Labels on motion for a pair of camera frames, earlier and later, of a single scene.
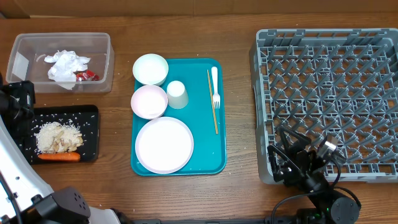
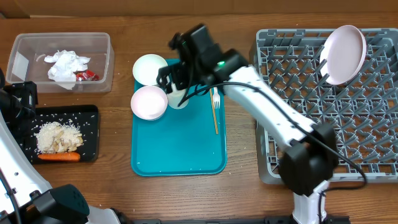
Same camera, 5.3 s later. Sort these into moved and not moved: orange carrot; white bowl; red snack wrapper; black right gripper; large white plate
Moved: large white plate; black right gripper
Not moved: white bowl; orange carrot; red snack wrapper
